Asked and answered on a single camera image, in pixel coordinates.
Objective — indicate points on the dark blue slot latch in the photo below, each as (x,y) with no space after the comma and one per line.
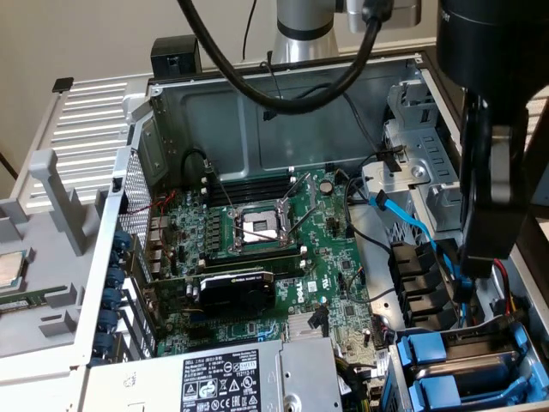
(118,258)
(123,239)
(115,278)
(109,321)
(105,344)
(112,298)

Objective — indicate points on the black RAM slot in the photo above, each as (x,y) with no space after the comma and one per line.
(253,198)
(253,186)
(253,180)
(289,266)
(253,192)
(257,252)
(289,274)

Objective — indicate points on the small black clip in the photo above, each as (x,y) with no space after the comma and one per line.
(62,84)

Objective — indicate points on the silver rear port block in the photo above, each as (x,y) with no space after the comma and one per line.
(156,249)

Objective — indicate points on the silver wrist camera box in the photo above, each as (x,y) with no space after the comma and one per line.
(407,17)

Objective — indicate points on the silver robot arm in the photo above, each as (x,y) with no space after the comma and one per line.
(304,43)

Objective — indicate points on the silver chipset heatsink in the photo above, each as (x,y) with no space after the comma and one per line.
(298,328)

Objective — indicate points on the metal socket cover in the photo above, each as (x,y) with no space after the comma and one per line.
(313,191)

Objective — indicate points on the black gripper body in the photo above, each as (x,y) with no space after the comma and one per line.
(493,43)

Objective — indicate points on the silver coin cell battery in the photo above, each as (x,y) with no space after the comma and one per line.
(327,186)

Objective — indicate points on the silver CPU chip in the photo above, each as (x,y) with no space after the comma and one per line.
(10,270)

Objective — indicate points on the open silver PC case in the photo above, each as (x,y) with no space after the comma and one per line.
(214,129)

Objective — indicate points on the black plastic ribbed shroud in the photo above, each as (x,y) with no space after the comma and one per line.
(403,266)

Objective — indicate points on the silver power supply unit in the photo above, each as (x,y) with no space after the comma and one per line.
(300,373)

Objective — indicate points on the thin metal locking lever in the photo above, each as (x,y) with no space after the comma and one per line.
(259,235)
(221,188)

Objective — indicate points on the green motherboard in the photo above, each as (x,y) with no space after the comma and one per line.
(240,332)

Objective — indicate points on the black graphics card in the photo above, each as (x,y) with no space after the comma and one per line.
(236,294)

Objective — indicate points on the black plastic box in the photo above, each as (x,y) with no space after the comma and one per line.
(176,51)

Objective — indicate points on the silver metal disk bay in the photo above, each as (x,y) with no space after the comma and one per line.
(396,382)

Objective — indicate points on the CPU socket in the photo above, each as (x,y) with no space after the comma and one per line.
(257,223)

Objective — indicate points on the hard disk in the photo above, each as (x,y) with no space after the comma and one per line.
(472,365)

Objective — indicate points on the silver metal drive cage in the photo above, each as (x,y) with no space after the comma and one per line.
(429,146)

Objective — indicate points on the green RAM stick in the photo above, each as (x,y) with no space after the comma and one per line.
(43,296)

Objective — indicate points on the blue disk carrier tab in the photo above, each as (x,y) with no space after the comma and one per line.
(435,392)

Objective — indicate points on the grey parts rack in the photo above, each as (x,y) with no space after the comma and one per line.
(43,326)

